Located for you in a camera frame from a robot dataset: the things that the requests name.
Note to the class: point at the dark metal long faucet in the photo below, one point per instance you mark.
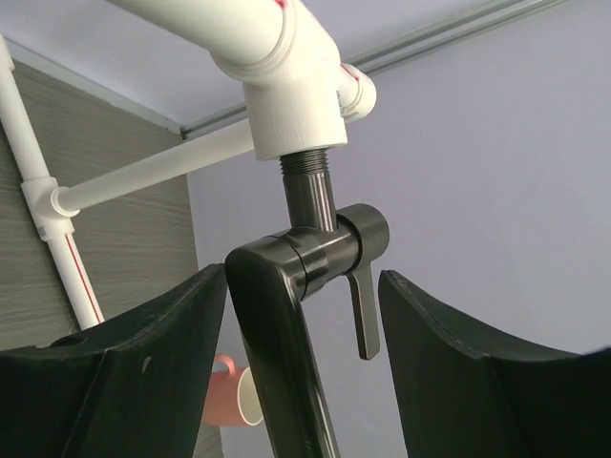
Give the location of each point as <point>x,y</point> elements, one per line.
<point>269,279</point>

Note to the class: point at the pink mug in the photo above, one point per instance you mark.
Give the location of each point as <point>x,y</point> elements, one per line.
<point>231,399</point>

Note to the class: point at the white PVC pipe frame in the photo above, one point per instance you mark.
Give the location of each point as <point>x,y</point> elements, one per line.
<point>299,98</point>

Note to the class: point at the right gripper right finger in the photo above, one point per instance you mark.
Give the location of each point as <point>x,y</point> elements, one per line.
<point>467,389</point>

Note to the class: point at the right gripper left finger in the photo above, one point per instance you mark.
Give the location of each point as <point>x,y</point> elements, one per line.
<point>133,386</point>

